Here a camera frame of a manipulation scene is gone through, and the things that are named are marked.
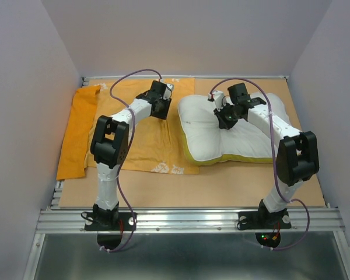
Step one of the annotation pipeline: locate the white pillow yellow edge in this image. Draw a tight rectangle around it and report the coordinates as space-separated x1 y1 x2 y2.
177 92 291 167

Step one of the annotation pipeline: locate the orange patterned pillowcase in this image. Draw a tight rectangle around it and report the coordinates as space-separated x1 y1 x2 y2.
57 78 199 180

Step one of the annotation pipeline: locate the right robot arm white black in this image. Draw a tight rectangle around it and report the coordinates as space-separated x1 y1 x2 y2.
208 79 319 230

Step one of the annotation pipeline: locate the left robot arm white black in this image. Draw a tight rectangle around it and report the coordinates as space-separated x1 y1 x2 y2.
81 80 174 231

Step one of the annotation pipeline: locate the metal sheet panel front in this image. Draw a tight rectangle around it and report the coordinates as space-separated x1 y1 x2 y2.
34 232 347 279

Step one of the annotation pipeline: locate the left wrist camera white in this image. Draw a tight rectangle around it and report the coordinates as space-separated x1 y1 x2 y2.
159 79 174 100

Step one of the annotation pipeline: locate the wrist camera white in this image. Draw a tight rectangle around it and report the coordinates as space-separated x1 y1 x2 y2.
208 90 226 111
159 79 174 100

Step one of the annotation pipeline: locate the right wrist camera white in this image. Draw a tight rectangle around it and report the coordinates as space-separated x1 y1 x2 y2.
208 90 226 111

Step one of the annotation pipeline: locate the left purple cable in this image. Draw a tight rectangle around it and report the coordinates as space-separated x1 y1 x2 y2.
100 68 163 253

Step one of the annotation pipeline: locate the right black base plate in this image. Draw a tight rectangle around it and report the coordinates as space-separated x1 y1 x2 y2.
236 210 292 249

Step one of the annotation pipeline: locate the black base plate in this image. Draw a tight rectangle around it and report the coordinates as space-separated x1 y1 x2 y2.
80 210 138 249
236 210 292 249

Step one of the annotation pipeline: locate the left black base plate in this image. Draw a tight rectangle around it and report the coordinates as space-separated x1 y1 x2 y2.
80 210 138 249

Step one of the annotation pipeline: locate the aluminium rail left side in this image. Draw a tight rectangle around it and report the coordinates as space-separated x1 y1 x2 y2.
48 180 64 210

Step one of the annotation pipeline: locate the aluminium frame rail front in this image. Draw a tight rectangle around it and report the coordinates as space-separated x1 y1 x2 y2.
36 207 346 234

